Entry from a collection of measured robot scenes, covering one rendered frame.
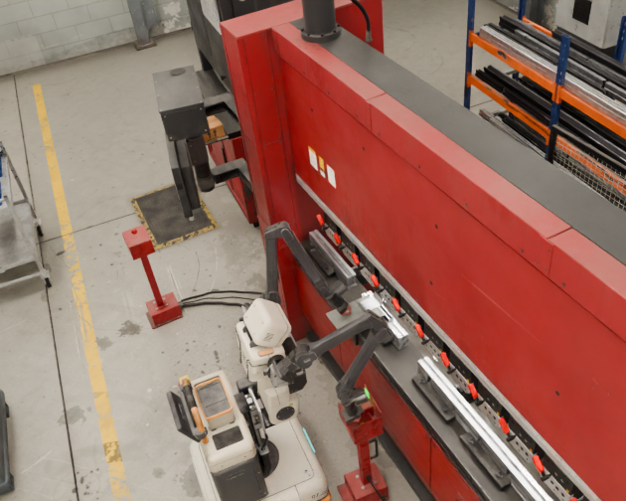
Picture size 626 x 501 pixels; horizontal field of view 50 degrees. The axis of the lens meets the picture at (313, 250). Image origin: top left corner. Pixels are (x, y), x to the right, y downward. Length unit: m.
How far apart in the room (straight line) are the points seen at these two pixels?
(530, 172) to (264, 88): 1.77
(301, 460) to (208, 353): 1.34
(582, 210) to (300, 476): 2.34
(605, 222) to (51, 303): 4.58
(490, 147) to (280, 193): 1.85
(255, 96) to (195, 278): 2.26
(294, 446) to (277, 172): 1.59
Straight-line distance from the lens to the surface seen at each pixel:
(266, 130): 3.84
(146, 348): 5.19
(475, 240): 2.50
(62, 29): 9.90
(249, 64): 3.64
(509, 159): 2.46
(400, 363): 3.60
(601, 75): 4.91
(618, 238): 2.18
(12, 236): 6.20
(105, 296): 5.73
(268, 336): 3.21
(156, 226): 6.25
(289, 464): 4.01
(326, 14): 3.36
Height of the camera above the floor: 3.65
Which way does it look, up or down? 40 degrees down
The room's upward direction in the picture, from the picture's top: 8 degrees counter-clockwise
